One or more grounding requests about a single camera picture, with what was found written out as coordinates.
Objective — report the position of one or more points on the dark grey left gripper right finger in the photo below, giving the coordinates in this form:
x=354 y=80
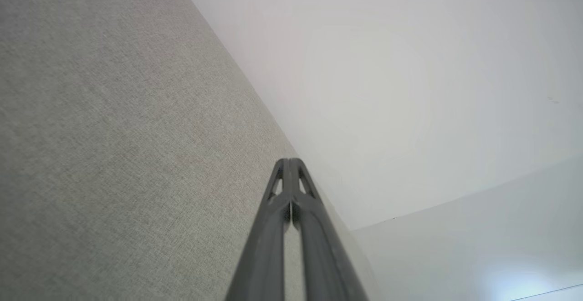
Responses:
x=325 y=255

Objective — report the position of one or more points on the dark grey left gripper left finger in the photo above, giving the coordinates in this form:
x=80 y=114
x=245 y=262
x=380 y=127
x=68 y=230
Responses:
x=268 y=246

